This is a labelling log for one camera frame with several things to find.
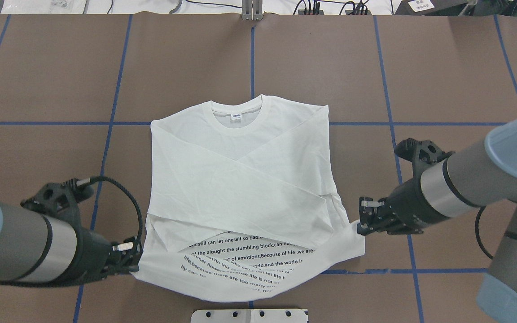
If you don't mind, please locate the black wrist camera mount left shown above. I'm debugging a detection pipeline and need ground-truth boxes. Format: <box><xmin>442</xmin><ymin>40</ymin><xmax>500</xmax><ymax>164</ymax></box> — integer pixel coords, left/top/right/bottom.
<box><xmin>20</xmin><ymin>178</ymin><xmax>94</xmax><ymax>228</ymax></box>

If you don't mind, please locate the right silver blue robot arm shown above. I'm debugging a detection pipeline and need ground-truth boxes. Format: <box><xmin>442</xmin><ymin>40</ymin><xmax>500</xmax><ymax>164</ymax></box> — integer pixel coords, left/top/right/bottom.
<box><xmin>357</xmin><ymin>119</ymin><xmax>517</xmax><ymax>323</ymax></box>

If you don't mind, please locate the black white label box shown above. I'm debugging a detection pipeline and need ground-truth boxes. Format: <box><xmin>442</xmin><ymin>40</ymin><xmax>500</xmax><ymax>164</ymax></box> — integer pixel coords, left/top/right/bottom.
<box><xmin>394</xmin><ymin>0</ymin><xmax>452</xmax><ymax>16</ymax></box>

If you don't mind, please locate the white camera mast base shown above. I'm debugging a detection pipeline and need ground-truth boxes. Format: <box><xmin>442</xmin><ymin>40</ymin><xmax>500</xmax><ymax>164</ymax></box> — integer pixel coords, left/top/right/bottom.
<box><xmin>190</xmin><ymin>309</ymin><xmax>310</xmax><ymax>323</ymax></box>

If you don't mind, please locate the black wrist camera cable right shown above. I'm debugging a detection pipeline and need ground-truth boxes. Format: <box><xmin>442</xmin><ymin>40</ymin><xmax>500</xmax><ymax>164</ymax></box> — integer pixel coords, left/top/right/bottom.
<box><xmin>474</xmin><ymin>205</ymin><xmax>495</xmax><ymax>261</ymax></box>

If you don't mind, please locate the aluminium frame post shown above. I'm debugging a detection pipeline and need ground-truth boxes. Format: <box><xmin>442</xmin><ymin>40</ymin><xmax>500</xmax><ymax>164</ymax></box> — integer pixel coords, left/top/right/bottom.
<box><xmin>241</xmin><ymin>0</ymin><xmax>264</xmax><ymax>21</ymax></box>

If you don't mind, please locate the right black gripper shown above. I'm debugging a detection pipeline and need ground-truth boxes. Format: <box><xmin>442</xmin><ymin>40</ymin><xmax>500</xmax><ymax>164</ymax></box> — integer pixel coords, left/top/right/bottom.
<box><xmin>357</xmin><ymin>178</ymin><xmax>443</xmax><ymax>236</ymax></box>

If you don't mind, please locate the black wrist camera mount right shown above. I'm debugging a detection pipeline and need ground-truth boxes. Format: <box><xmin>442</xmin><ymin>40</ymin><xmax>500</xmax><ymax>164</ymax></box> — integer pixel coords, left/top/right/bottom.
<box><xmin>394</xmin><ymin>138</ymin><xmax>456</xmax><ymax>178</ymax></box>

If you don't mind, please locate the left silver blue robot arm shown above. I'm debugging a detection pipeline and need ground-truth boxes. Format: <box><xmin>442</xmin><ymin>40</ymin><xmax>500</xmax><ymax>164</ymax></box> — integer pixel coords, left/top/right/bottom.
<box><xmin>0</xmin><ymin>186</ymin><xmax>143</xmax><ymax>288</ymax></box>

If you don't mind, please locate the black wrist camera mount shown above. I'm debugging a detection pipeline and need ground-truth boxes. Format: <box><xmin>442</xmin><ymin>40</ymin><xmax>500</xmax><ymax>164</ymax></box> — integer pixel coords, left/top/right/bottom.
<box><xmin>394</xmin><ymin>138</ymin><xmax>456</xmax><ymax>178</ymax></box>
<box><xmin>20</xmin><ymin>178</ymin><xmax>94</xmax><ymax>228</ymax></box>

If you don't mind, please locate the white long-sleeve printed shirt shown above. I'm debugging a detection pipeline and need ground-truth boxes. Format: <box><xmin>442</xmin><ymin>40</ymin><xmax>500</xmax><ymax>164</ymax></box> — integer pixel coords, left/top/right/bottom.
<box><xmin>134</xmin><ymin>95</ymin><xmax>365</xmax><ymax>302</ymax></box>

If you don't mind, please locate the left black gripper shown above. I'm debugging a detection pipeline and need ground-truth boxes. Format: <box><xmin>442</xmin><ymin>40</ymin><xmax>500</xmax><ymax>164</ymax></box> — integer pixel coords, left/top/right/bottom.
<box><xmin>59</xmin><ymin>228</ymin><xmax>143</xmax><ymax>286</ymax></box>

